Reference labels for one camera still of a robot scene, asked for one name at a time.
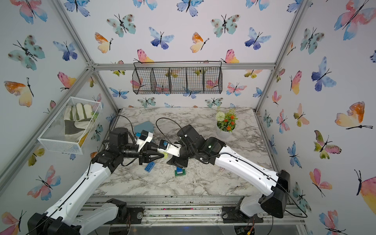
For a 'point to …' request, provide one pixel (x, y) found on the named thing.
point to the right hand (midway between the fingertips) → (170, 154)
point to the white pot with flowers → (226, 123)
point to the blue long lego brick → (149, 167)
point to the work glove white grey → (77, 120)
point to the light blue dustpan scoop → (146, 126)
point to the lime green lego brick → (166, 155)
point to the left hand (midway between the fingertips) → (163, 152)
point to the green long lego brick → (183, 174)
